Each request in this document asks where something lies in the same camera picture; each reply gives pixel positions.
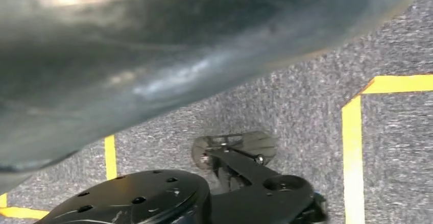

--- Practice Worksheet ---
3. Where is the black robot foot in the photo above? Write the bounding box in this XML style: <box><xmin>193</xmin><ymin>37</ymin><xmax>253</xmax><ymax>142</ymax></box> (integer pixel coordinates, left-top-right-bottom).
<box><xmin>191</xmin><ymin>130</ymin><xmax>278</xmax><ymax>183</ymax></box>

